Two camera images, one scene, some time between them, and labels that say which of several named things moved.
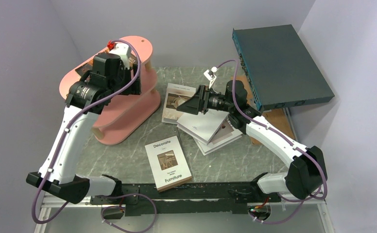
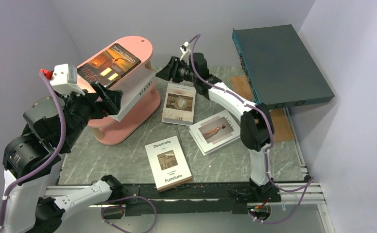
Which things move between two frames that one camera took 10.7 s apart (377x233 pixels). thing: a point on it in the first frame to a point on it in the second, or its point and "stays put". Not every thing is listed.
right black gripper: (198, 103) to (170, 72)
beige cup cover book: (176, 95) stays put
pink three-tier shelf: (123, 115) stays put
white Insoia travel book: (203, 127) to (134, 92)
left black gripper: (132, 88) to (110, 102)
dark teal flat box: (280, 71) stays put
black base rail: (143, 199) stays put
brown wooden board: (277, 117) stays put
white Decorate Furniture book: (168, 165) stays put
